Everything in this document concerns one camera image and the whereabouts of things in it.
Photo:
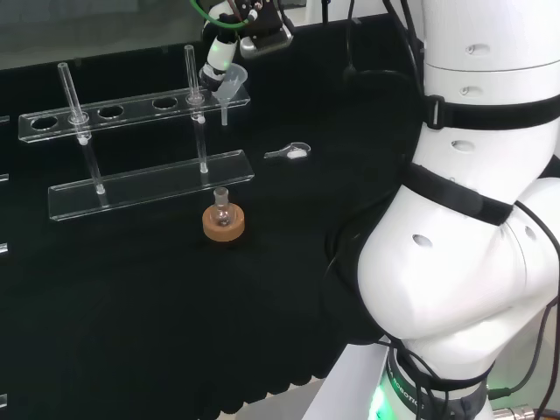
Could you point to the black cloth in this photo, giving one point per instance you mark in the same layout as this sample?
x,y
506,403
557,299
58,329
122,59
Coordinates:
x,y
131,306

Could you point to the clear acrylic funnel stand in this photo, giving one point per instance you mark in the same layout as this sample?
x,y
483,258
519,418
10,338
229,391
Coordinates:
x,y
153,186

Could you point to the clear cloth clip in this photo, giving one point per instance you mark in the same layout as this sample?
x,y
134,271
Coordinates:
x,y
2,401
3,248

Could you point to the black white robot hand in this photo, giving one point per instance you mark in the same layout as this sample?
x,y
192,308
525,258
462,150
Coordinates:
x,y
262,17

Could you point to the clear plastic funnel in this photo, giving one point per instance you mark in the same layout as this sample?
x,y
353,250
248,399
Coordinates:
x,y
232,87

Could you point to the pale board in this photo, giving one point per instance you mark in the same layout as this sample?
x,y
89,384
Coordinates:
x,y
341,385

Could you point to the small glass weighing funnel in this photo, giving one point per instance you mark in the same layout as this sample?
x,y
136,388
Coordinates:
x,y
297,153

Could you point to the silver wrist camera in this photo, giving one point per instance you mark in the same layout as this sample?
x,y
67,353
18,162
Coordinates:
x,y
267,47

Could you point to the small round-bottom glass flask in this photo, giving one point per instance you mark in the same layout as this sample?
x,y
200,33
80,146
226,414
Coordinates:
x,y
221,217

